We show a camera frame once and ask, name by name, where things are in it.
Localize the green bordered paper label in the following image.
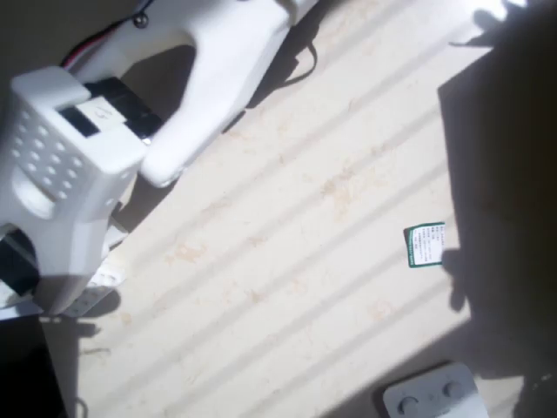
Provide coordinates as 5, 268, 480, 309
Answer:
404, 221, 446, 270

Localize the white device with round knobs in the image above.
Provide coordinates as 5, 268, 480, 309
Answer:
382, 363, 488, 418

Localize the red black upper arm cable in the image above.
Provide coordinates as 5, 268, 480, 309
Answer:
60, 0, 153, 71

